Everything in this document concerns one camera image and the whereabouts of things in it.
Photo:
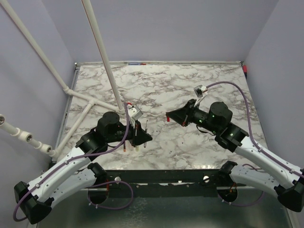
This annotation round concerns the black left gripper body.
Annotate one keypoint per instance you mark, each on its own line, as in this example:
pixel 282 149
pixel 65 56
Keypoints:
pixel 133 141

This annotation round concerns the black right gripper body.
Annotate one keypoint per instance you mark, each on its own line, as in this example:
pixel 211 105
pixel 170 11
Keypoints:
pixel 192 104

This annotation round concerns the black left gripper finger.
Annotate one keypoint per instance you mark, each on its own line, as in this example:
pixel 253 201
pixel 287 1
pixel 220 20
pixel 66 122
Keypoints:
pixel 140 130
pixel 144 139

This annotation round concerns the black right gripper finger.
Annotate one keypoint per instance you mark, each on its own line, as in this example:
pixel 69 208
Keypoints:
pixel 181 119
pixel 180 112

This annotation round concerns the thin silver red pen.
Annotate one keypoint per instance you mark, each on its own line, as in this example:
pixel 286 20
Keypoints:
pixel 145 143

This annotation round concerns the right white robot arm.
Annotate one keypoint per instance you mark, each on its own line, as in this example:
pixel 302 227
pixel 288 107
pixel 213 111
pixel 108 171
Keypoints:
pixel 279 177

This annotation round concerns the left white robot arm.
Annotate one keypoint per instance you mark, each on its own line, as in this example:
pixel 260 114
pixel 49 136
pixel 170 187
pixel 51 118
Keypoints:
pixel 77 170

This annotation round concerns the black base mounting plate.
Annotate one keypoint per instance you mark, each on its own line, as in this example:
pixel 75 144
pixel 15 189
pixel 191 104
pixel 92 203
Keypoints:
pixel 165 183

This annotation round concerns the blue red marker at edge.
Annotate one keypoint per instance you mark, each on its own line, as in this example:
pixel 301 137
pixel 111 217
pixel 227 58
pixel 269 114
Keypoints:
pixel 136 64

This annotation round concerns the red black clamp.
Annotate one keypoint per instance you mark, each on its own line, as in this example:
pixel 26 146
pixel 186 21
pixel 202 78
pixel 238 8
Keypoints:
pixel 244 67

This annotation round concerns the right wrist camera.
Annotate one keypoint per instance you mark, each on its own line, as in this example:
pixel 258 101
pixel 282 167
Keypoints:
pixel 201 93

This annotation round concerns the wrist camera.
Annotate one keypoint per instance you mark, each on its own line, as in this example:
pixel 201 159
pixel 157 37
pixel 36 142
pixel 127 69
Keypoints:
pixel 201 93
pixel 134 113

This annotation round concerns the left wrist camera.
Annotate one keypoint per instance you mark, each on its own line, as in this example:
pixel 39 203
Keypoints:
pixel 134 113

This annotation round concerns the white PVC pipe frame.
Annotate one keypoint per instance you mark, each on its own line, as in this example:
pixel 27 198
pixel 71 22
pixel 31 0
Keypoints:
pixel 36 69

